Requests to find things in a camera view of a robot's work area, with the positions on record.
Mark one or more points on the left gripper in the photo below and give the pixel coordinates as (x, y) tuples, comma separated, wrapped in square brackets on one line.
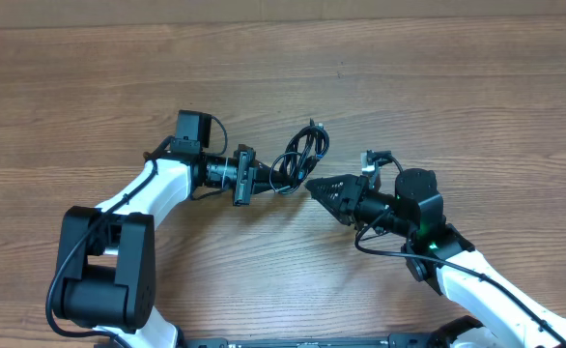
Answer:
[(253, 175)]

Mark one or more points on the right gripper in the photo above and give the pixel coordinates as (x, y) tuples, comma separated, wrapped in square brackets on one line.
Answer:
[(345, 203)]

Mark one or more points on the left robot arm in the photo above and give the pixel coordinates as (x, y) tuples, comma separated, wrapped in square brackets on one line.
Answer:
[(105, 278)]

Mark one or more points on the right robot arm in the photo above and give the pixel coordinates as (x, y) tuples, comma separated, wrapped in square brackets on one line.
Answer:
[(437, 253)]

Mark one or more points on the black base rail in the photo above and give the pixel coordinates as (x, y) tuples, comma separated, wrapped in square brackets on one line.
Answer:
[(394, 340)]

